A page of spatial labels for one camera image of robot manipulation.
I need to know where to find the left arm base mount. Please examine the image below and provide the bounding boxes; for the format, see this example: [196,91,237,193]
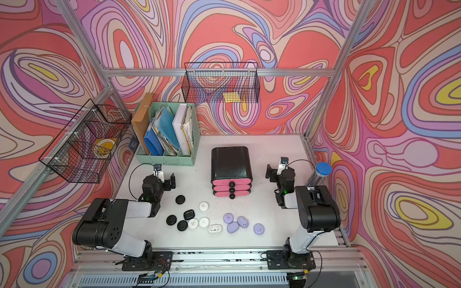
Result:
[121,252,173,272]

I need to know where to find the white oblong earphone case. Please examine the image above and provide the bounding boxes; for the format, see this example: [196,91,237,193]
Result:
[208,224,223,234]

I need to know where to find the yellow sticky note pad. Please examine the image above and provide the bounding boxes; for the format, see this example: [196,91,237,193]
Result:
[223,92,241,103]

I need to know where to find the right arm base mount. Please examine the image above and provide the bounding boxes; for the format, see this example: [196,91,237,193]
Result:
[265,250,316,271]

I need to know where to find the purple oval earphone case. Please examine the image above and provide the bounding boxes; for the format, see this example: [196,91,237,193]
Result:
[227,222,240,234]
[237,216,249,228]

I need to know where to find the pink top drawer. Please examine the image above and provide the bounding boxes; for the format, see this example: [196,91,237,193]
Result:
[211,178,252,187]

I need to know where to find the black drawer cabinet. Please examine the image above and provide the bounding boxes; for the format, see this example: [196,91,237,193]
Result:
[211,146,253,186]

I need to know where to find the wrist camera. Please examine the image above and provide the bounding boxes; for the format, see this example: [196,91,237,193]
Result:
[153,164,163,178]
[279,157,289,170]

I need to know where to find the black wire basket back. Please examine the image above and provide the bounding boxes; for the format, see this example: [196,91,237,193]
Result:
[181,61,261,104]

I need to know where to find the white binder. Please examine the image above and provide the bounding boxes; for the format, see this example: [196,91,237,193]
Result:
[172,103,191,156]

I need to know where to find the green file organizer box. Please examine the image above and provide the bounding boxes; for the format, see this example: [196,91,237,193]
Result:
[135,102,201,166]

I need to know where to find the black wire basket left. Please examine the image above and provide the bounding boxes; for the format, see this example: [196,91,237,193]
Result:
[38,100,132,184]

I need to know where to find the black round earphone case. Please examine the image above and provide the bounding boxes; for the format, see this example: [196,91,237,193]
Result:
[176,220,188,232]
[166,215,177,226]
[175,195,186,205]

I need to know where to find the purple round earphone case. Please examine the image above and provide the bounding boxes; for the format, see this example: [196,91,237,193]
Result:
[223,213,234,224]
[253,223,265,235]

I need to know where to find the black square earphone case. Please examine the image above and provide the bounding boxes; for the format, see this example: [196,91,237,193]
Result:
[183,210,195,221]

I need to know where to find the brown cardboard folder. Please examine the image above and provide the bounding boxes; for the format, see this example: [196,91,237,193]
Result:
[132,94,154,155]

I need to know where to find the teal plastic folder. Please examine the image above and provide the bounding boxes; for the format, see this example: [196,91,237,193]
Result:
[154,105,180,155]

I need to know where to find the blue folder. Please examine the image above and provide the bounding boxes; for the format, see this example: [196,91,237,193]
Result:
[144,128,164,156]

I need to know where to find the pink bottom drawer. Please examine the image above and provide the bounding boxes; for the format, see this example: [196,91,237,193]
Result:
[213,190,250,199]

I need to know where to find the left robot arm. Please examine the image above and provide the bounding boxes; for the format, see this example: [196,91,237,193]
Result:
[72,174,176,259]

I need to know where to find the yellow tape roll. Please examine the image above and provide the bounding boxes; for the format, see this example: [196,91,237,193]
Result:
[92,139,116,158]

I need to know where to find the black wire basket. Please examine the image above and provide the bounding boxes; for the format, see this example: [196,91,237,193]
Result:
[181,61,261,104]
[38,100,132,184]

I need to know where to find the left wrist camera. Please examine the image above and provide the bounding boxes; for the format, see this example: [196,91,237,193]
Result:
[153,164,163,178]

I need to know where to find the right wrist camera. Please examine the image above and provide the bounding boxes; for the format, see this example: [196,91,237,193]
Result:
[279,157,289,170]

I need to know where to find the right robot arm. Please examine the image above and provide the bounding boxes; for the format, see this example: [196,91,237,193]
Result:
[265,162,341,255]

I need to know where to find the blue capped clear tube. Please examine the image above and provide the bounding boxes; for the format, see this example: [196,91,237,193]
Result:
[307,162,333,187]

